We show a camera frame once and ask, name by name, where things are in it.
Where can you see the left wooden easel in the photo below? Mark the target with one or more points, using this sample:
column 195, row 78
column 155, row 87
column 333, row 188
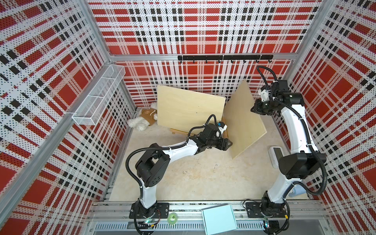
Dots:
column 174, row 131

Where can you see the black hook rail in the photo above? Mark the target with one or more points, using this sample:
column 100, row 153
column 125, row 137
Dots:
column 256, row 57

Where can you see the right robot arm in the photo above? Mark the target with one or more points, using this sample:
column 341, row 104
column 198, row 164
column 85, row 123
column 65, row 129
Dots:
column 304, row 159

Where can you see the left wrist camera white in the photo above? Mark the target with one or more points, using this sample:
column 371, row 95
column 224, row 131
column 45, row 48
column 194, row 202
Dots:
column 222, row 126

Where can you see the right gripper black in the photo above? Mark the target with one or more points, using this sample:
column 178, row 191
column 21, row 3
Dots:
column 256, row 108

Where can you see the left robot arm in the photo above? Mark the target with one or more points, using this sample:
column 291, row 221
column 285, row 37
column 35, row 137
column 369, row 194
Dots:
column 148, row 165

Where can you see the plywood board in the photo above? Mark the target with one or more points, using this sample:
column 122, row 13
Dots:
column 244, row 127
column 182, row 110

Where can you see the plush toy brown white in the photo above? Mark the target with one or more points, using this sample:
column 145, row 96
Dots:
column 147, row 117

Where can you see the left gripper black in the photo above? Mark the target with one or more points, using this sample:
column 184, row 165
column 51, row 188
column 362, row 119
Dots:
column 223, row 143

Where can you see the light blue plate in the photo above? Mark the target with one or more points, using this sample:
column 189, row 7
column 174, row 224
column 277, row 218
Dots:
column 219, row 219

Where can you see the blue white bottle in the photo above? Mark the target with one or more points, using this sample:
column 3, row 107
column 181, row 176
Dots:
column 297, row 191

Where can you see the green tape roll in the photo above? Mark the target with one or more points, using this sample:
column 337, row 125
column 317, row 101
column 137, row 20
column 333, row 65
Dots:
column 172, row 218

